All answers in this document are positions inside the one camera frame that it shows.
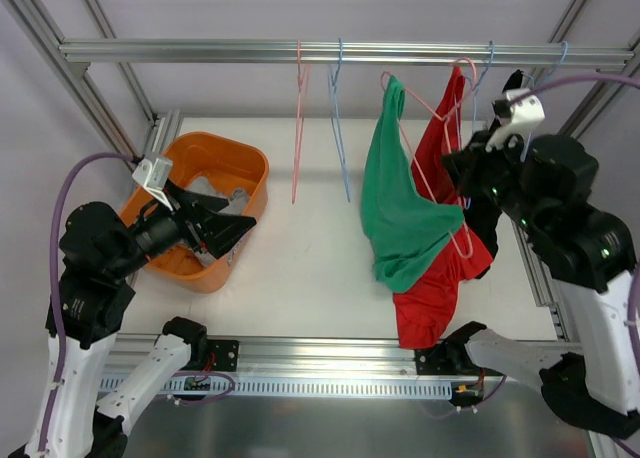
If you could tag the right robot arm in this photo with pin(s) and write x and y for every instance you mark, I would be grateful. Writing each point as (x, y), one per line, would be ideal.
(544, 190)

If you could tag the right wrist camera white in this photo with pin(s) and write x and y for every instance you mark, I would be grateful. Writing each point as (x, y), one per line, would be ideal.
(520, 111)

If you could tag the aluminium hanging rail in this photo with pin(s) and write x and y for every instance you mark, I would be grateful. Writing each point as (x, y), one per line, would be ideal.
(266, 51)

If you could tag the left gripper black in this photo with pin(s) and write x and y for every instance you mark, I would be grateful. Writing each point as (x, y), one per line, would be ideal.
(191, 224)

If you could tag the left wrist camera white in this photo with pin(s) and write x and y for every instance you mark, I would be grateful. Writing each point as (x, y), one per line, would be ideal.
(151, 174)

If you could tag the green tank top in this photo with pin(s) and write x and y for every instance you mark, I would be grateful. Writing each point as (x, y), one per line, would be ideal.
(406, 231)

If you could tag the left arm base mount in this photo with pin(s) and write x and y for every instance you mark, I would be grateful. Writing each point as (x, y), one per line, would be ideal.
(222, 355)

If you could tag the blue hanger of red top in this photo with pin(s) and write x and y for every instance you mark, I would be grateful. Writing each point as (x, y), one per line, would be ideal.
(475, 81)

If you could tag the grey tank top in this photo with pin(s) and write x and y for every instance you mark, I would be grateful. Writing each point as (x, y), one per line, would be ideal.
(237, 203)

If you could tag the slotted white cable duct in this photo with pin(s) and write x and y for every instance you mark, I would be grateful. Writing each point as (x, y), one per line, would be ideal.
(412, 388)

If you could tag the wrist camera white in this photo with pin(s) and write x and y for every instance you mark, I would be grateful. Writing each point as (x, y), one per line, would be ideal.
(520, 111)
(151, 174)

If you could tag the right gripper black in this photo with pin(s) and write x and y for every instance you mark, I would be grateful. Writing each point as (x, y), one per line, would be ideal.
(467, 163)

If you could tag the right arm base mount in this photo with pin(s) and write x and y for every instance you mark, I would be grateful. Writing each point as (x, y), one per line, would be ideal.
(476, 385)

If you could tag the blue hanger of black top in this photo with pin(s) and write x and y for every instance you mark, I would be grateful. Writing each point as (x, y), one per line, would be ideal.
(539, 79)

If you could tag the black tank top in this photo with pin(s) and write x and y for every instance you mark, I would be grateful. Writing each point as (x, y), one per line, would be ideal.
(482, 215)

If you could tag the blue hanger of grey top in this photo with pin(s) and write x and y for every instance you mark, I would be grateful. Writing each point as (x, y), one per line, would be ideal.
(333, 74)

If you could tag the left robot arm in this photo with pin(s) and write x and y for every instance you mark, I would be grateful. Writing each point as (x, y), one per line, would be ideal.
(87, 307)

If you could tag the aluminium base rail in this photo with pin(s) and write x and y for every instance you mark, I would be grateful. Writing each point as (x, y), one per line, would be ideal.
(306, 357)

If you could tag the red tank top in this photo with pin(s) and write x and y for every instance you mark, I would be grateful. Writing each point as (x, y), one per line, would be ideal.
(424, 311)

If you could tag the orange plastic tub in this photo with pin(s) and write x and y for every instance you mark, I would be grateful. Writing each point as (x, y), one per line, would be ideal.
(227, 165)

